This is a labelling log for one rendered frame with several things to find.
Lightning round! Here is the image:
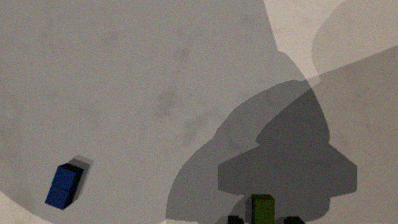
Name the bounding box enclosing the olive green rectangular bar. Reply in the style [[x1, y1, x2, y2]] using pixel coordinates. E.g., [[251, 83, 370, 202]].
[[251, 194, 275, 224]]

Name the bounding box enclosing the small blue cube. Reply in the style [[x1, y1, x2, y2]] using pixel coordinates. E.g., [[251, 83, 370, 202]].
[[45, 185, 78, 210], [52, 163, 84, 191]]

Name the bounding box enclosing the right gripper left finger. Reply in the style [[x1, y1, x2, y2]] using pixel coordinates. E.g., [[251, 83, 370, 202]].
[[228, 215, 244, 224]]

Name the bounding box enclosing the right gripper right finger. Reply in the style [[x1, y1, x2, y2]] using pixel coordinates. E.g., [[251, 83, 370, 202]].
[[284, 216, 305, 224]]

